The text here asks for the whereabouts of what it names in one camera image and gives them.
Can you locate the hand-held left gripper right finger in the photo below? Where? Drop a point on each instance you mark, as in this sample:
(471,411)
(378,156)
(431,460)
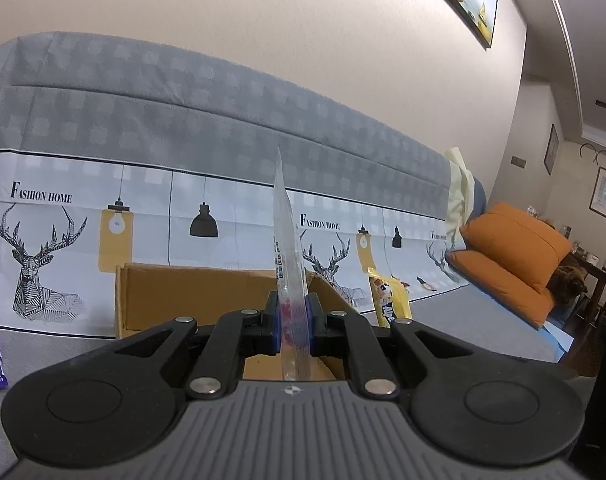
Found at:
(310,330)

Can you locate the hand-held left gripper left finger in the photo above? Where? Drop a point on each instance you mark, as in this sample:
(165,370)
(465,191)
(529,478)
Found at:
(279,332)

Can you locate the clear plastic candy bag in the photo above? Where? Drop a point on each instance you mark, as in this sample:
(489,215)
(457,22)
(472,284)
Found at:
(289,260)

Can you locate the yellow cartoon snack packet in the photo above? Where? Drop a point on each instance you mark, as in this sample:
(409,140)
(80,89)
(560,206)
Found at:
(390,300)

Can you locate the cardboard box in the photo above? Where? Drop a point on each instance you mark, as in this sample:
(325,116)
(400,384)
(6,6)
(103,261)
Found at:
(183,295)

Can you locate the orange cushion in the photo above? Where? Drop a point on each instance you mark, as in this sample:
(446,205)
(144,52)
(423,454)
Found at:
(513,240)
(498,285)

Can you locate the cream cloth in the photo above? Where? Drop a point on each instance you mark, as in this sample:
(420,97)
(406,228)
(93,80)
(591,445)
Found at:
(458,185)

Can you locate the brown furry animal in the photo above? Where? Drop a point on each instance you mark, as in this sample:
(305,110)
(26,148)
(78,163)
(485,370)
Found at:
(568,282)

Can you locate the dark wooden table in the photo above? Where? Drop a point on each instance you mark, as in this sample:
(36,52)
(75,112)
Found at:
(598,275)

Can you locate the wall switch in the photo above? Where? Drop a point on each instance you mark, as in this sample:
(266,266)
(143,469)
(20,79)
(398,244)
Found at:
(518,161)

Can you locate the small framed wall picture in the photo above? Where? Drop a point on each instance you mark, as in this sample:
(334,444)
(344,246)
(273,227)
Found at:
(551,150)

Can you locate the large framed wall picture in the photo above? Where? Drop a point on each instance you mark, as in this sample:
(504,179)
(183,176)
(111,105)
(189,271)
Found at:
(603,192)

